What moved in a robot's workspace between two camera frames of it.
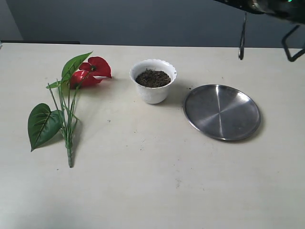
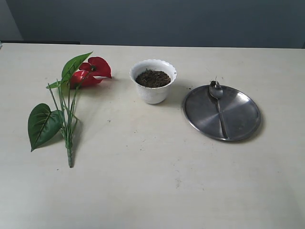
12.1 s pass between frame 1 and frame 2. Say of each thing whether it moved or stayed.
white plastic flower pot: stayed
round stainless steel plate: stayed
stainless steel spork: moved
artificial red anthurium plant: stayed
